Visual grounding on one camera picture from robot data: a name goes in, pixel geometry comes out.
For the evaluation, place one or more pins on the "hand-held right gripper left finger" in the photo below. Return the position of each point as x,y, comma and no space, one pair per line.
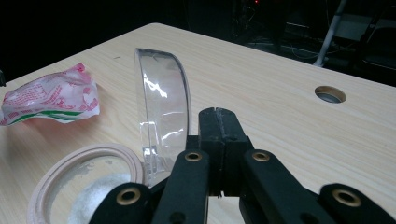
208,133

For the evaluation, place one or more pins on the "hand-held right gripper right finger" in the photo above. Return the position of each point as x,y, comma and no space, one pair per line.
233,133

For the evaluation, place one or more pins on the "clear jar with hinged lid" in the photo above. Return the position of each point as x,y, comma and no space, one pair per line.
165,93

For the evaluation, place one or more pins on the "red and white plastic bag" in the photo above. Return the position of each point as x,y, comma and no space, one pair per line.
53,96

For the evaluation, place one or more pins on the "white desk leg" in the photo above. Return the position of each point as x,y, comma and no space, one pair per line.
330,34

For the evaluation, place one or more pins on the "black folding chair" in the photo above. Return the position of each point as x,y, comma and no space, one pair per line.
378,40

